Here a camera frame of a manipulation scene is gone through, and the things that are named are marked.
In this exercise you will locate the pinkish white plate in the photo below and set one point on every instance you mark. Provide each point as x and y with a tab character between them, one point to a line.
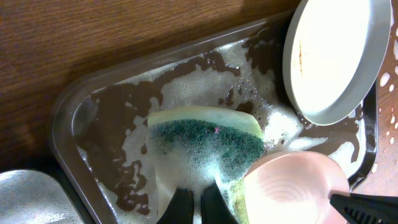
294	187

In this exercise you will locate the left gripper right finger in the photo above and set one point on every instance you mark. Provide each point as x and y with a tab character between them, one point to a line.
214	210

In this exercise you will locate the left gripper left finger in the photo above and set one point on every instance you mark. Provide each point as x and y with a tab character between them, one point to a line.
180	209

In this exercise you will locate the green yellow sponge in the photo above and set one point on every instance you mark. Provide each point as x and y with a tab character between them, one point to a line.
191	147

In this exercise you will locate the small black soapy tray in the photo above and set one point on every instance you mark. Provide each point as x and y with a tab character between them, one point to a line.
32	196

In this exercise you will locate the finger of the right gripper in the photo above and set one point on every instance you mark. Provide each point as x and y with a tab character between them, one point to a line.
366	209

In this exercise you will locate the large black soapy tray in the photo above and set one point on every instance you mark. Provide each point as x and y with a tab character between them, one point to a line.
99	122

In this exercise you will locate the pale blue plate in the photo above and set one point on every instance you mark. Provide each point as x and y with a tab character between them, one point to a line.
332	55

